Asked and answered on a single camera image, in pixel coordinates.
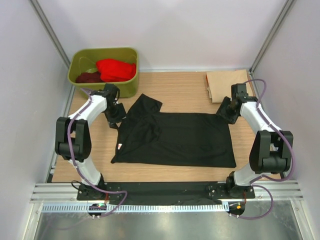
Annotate olive green plastic bin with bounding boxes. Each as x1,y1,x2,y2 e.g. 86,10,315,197
67,47,139,98

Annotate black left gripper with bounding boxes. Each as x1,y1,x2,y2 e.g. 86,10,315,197
104,102,128,130

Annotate slotted grey cable duct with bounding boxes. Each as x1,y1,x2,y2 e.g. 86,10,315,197
42,202,229,214

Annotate red t shirt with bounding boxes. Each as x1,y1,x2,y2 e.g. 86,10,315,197
95,58,137,83

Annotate dark maroon t shirt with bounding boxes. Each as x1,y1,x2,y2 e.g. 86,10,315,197
75,71,103,84

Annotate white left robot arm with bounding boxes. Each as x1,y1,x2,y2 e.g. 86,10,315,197
55,83,126,200

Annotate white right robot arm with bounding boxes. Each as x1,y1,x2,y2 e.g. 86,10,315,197
216,83,294,198

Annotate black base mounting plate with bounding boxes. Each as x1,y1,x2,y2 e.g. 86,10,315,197
76,181,255,201

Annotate folded beige t shirt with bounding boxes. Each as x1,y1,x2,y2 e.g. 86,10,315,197
206,69,249,104

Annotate black t shirt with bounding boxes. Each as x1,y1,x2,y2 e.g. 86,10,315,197
111,94,237,168

